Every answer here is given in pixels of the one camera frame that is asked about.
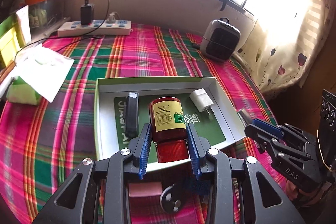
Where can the white USB charger plug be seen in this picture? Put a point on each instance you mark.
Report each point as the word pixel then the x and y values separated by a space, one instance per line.
pixel 202 102

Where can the white power strip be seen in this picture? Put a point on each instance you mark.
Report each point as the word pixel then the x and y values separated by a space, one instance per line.
pixel 97 27

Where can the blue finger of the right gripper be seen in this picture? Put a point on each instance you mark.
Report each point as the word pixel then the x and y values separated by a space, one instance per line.
pixel 259 129

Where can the white paper sheet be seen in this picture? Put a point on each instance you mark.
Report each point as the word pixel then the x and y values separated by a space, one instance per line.
pixel 43 69

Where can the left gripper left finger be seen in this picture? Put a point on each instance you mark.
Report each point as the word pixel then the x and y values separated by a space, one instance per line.
pixel 140 147

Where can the green yellow box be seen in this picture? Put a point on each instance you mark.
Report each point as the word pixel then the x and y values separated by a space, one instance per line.
pixel 15 34

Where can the grey desktop fan heater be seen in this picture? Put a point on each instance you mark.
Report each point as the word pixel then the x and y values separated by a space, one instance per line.
pixel 220 40

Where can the black disc with magnets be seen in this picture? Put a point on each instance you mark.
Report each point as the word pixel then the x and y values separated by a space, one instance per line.
pixel 172 198

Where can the green cardboard tray box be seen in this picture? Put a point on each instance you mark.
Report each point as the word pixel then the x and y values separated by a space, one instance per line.
pixel 109 104

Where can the red bottle yellow label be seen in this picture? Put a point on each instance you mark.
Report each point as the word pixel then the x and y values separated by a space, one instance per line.
pixel 168 129

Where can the black rectangular device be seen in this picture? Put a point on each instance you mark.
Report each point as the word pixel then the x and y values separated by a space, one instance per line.
pixel 131 115

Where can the plaid tablecloth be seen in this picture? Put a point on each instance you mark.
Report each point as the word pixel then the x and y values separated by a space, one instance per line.
pixel 41 145

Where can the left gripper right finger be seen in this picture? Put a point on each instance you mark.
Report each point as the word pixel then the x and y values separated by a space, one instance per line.
pixel 198 147

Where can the black charger with cable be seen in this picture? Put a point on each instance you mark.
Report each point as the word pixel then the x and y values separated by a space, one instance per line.
pixel 86 13

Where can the cream heart pattern curtain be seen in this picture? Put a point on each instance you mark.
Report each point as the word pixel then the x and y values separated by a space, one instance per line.
pixel 284 42

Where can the blue USB card reader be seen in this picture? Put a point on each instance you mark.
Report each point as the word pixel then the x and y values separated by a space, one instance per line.
pixel 200 187

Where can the green tissue packet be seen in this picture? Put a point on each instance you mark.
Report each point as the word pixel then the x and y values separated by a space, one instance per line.
pixel 21 92

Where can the silver rectangular lighter bar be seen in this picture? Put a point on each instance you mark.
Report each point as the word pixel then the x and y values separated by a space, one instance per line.
pixel 245 117

